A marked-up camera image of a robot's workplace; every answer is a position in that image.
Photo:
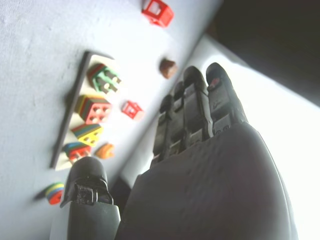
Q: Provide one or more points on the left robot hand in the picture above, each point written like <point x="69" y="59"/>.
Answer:
<point x="200" y="190"/>

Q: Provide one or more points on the red round disc stack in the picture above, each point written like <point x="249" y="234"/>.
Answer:
<point x="55" y="193"/>

